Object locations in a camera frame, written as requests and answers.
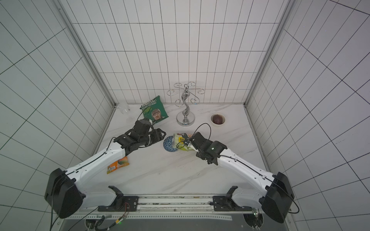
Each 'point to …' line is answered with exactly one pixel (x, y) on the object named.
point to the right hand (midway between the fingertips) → (200, 143)
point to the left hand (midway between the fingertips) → (160, 138)
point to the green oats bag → (178, 142)
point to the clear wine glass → (124, 108)
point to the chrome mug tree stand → (185, 118)
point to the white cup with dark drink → (218, 119)
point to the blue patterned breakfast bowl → (167, 144)
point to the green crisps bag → (154, 110)
